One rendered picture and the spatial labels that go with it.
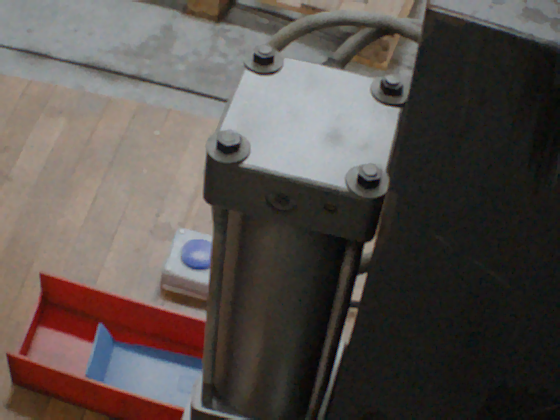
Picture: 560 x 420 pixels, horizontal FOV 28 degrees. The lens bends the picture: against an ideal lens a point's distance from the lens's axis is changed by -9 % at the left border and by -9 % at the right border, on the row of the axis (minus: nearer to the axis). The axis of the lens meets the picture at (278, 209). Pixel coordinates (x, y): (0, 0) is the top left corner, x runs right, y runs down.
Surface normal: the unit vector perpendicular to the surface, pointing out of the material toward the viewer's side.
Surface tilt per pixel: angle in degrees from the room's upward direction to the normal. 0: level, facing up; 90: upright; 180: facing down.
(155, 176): 0
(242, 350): 90
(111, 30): 0
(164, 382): 0
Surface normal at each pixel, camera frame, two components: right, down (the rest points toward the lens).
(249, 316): -0.59, 0.56
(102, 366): 0.90, -0.17
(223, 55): 0.10, -0.66
